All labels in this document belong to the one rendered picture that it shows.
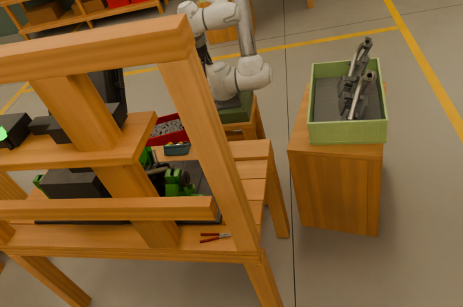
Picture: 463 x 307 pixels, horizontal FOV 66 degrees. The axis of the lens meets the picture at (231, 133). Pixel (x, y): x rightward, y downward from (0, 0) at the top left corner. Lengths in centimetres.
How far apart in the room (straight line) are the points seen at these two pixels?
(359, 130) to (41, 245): 180
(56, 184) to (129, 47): 101
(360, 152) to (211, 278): 134
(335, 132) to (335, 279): 98
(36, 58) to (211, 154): 59
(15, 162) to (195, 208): 69
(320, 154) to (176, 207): 101
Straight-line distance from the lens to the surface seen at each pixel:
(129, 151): 127
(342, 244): 265
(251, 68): 216
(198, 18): 170
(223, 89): 222
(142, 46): 98
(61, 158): 142
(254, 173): 192
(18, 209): 183
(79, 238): 209
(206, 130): 110
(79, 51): 108
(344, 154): 207
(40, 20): 820
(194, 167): 203
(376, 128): 205
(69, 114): 127
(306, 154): 212
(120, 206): 150
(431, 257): 266
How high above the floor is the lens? 228
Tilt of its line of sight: 40 degrees down
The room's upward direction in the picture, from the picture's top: 18 degrees counter-clockwise
